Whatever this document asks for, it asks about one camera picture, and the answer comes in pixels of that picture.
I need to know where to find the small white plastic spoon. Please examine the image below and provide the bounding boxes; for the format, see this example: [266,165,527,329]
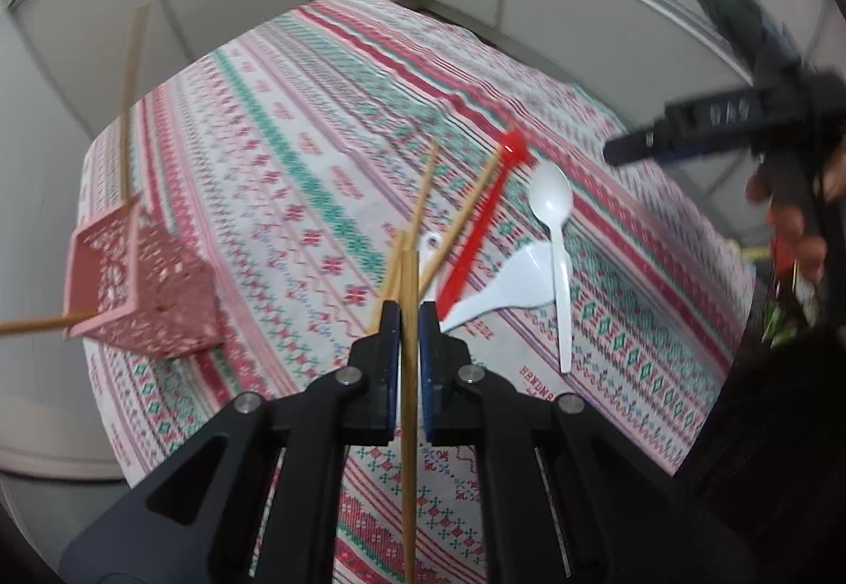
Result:
[529,160,574,375]

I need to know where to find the striped patterned tablecloth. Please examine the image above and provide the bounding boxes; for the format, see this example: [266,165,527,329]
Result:
[75,0,759,584]

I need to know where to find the person's right hand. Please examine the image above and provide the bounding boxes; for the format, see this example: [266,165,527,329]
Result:
[746,141,844,285]

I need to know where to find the pink perforated utensil holder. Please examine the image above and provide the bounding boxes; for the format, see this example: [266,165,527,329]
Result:
[63,197,222,359]

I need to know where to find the red plastic spoon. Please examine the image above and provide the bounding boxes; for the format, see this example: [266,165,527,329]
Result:
[436,129,528,319]

